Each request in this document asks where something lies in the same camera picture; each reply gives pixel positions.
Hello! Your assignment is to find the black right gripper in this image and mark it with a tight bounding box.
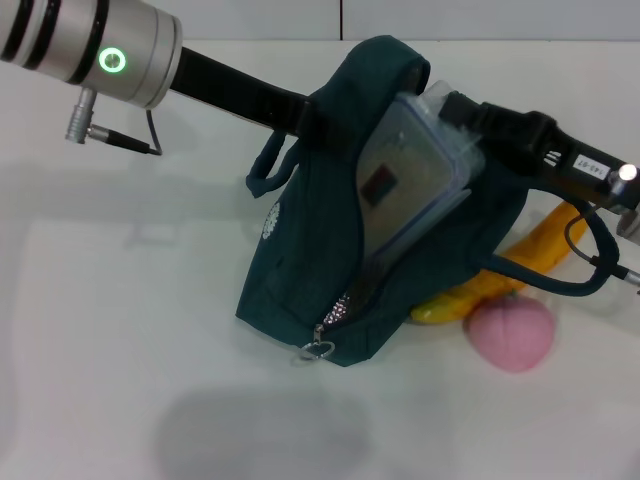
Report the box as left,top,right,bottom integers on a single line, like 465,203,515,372
438,91,640,212

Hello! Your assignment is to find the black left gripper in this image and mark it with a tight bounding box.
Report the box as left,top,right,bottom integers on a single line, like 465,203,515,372
169,46,364,164

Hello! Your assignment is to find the clear blue-rimmed lunch box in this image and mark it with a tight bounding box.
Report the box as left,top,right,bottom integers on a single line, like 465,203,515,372
356,78,487,275

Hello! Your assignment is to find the yellow banana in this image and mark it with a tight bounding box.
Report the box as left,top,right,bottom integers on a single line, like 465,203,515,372
409,201,589,327

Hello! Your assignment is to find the dark teal fabric lunch bag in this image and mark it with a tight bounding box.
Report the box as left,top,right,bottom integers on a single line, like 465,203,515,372
233,33,624,370

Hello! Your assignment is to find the pink peach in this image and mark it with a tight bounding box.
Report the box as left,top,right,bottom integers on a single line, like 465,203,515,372
461,292,557,374

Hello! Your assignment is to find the left arm connector cable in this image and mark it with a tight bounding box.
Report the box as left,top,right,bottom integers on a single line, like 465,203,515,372
63,86,164,158

